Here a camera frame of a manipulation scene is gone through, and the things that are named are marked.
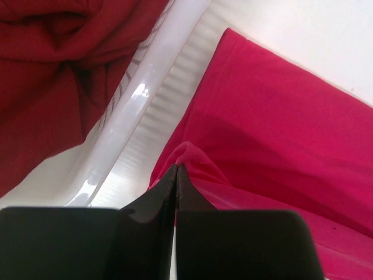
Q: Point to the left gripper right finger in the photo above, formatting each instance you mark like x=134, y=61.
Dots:
x=243, y=244

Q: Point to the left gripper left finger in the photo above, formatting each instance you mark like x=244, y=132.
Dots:
x=134, y=242

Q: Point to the magenta t shirt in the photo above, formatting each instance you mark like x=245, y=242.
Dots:
x=262, y=133

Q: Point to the white plastic basket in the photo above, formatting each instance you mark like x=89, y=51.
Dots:
x=112, y=167

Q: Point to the dark red t shirt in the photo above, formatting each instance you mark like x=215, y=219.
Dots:
x=61, y=62

